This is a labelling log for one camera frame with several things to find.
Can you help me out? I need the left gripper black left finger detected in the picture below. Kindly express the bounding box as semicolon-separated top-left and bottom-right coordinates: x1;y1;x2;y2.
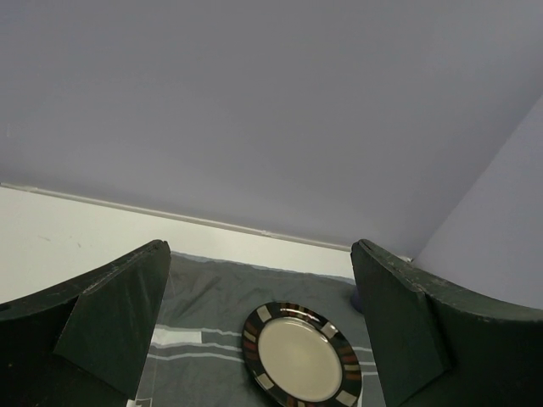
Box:
1;240;171;406

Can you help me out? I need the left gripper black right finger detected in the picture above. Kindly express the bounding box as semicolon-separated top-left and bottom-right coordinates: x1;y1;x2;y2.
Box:
351;239;542;406

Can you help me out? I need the purple white cup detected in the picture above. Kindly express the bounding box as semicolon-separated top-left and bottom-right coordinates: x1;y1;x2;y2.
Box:
350;288;364;315

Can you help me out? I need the grey striped cloth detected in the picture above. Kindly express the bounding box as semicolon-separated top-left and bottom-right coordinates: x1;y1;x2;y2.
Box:
131;255;385;406

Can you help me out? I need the dark rimmed dinner plate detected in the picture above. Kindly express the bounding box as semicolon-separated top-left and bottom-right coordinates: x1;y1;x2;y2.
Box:
241;302;363;406

